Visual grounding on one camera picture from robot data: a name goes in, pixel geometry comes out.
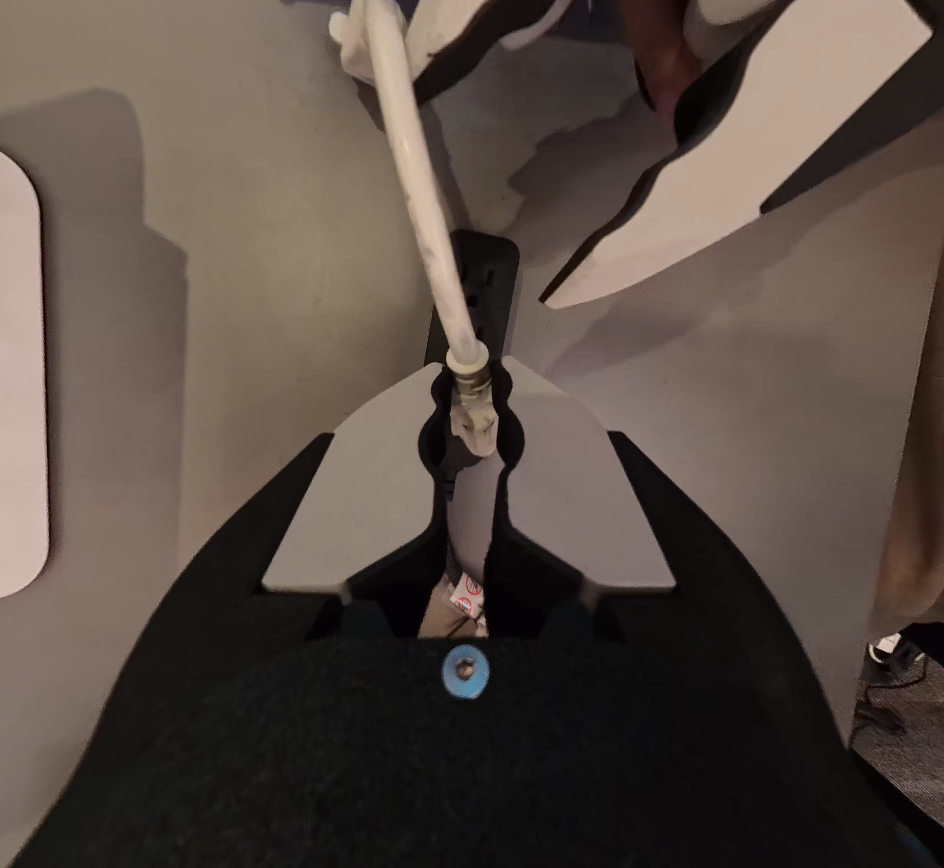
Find person's beige pants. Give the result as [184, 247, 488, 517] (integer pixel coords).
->
[870, 278, 944, 633]

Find black power strip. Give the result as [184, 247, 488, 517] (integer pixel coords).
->
[424, 230, 521, 637]

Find white extension cord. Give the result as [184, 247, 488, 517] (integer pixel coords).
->
[328, 0, 501, 458]

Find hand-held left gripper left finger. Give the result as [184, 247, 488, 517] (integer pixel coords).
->
[262, 364, 451, 638]

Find thin dark cable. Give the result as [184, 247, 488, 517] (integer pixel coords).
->
[848, 662, 930, 736]

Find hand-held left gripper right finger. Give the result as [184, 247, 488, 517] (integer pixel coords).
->
[483, 359, 677, 638]

